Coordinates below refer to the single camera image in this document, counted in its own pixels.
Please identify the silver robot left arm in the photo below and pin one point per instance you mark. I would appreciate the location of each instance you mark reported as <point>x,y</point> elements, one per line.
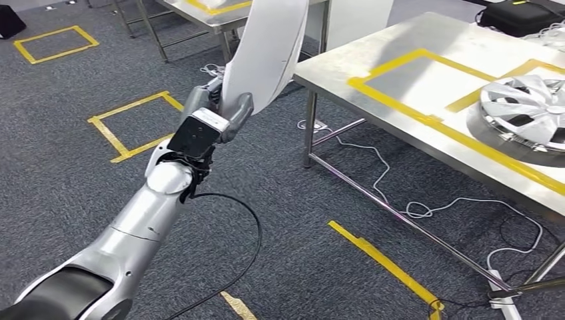
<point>132,238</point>

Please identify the black bag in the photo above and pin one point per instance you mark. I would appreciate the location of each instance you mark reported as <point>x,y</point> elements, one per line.
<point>516,20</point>

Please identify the white curved panel part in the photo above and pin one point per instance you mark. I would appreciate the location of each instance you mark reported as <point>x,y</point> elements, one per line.
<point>265,53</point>

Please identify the silver wheel hubcap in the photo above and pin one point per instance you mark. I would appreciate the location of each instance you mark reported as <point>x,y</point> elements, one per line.
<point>529,101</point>

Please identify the white power strip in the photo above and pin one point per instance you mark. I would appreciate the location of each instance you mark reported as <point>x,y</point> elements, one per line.
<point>503,304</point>

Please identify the yellow tape square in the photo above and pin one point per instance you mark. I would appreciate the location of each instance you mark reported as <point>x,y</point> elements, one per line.
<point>132,152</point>
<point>57,54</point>

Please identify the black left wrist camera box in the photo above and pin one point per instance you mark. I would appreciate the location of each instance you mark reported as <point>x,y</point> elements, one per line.
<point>194,137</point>

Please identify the yellow tape frame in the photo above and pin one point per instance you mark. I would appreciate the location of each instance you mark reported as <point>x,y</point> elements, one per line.
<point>220,9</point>
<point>441,126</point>

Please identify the steel table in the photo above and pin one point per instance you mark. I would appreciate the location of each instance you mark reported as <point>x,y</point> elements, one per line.
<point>176,6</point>

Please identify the short yellow tape strip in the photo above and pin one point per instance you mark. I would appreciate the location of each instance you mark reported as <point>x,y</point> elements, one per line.
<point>238,307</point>

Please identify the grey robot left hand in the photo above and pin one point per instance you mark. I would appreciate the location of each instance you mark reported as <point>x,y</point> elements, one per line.
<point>201,99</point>

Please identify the yellow tape divider strip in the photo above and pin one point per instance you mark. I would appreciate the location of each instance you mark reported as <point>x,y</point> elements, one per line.
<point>485,87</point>

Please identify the steel workbench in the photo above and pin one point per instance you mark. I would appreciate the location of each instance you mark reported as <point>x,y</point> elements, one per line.
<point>441,35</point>

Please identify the long yellow tape strip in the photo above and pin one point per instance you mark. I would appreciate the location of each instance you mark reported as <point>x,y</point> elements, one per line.
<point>384,262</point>

